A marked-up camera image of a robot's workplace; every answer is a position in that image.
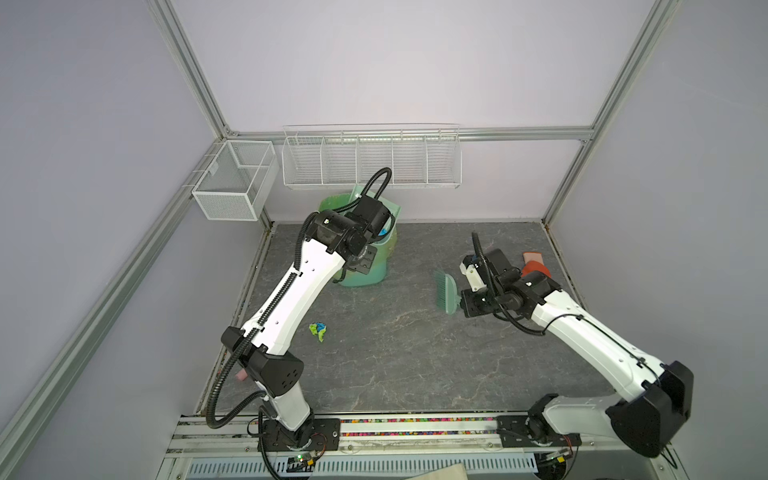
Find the green trash bin with bag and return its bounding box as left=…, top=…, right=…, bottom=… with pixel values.
left=318, top=185, right=401, bottom=288

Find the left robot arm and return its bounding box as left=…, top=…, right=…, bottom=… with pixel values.
left=205, top=167, right=396, bottom=434

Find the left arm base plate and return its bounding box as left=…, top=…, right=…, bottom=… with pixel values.
left=260, top=417, right=341, bottom=452

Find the mint green hand brush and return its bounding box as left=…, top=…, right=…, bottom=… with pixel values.
left=434, top=270, right=460, bottom=315

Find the red rubber glove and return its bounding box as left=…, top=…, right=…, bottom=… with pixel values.
left=521, top=251, right=551, bottom=277

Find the mint green dustpan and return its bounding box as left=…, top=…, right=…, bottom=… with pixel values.
left=349, top=185, right=401, bottom=243

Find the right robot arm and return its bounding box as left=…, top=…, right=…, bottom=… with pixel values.
left=456, top=233, right=694, bottom=458

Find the small white wire basket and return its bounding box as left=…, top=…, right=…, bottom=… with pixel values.
left=192, top=140, right=280, bottom=222

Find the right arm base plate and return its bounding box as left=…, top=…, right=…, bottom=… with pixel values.
left=496, top=414, right=582, bottom=448

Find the green blue scrap far left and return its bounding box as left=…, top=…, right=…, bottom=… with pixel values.
left=309, top=322, right=327, bottom=342

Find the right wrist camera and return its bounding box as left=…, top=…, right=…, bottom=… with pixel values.
left=460, top=255, right=487, bottom=292

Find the long white wire basket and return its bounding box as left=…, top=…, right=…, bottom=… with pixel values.
left=282, top=123, right=463, bottom=190

